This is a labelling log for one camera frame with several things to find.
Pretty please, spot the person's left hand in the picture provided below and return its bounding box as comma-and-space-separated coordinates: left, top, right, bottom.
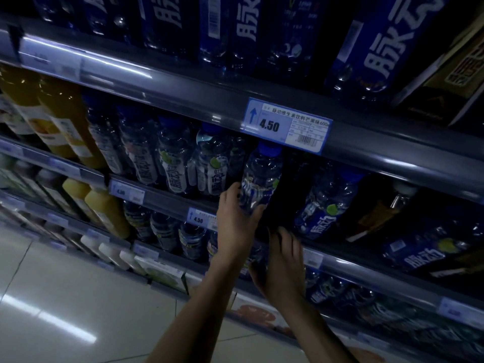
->
216, 182, 267, 262

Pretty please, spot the person's right hand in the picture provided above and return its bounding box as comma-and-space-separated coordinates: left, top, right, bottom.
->
248, 227, 307, 307

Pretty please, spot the clear blue-capped drink bottle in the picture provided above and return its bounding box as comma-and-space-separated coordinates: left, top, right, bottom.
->
239, 141, 284, 218

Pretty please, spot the person's left forearm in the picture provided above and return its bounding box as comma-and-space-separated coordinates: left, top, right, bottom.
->
145, 253, 244, 363

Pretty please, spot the person's right forearm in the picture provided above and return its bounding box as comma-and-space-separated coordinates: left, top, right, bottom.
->
276, 296, 360, 363

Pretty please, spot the small blue price tag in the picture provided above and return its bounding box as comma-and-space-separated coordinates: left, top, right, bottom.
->
109, 180, 146, 205
132, 242, 160, 261
186, 207, 219, 232
302, 248, 324, 270
437, 297, 484, 331

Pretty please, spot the orange print drink carton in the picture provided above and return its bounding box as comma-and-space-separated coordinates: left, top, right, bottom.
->
230, 293, 296, 339

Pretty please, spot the row of dark blue bottles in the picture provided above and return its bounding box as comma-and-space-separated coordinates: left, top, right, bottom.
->
304, 266, 484, 359

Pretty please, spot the row of dark drink bottles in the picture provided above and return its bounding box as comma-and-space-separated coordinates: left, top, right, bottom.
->
123, 200, 265, 278

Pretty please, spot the large blue white price tag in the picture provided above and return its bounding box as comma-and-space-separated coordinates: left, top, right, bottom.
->
242, 97, 334, 155

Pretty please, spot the brown bottle with white cap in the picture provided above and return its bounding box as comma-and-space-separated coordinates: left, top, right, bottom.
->
345, 181, 419, 243

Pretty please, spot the green and white drink carton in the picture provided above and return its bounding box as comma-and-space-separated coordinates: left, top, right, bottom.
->
134, 255, 187, 294

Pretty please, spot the row of blue drink bottles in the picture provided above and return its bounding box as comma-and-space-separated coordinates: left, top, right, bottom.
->
84, 92, 484, 278

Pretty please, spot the white milk bottle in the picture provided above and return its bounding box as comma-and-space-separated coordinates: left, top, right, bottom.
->
80, 234, 111, 263
99, 242, 131, 271
120, 249, 147, 276

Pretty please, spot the small yellow juice bottle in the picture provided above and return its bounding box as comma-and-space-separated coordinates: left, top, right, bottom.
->
84, 188, 131, 239
62, 177, 94, 220

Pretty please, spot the row of large blue bottles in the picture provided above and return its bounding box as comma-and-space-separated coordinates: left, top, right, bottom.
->
32, 0, 452, 106

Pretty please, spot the large yellow juice bottle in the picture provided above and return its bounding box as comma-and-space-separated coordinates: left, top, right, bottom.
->
38, 75, 108, 170
0, 64, 78, 159

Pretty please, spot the row of pale label bottles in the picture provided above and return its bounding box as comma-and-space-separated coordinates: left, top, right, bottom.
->
0, 153, 78, 218

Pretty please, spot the yellow and black carton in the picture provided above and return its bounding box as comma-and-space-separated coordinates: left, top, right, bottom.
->
391, 15, 484, 127

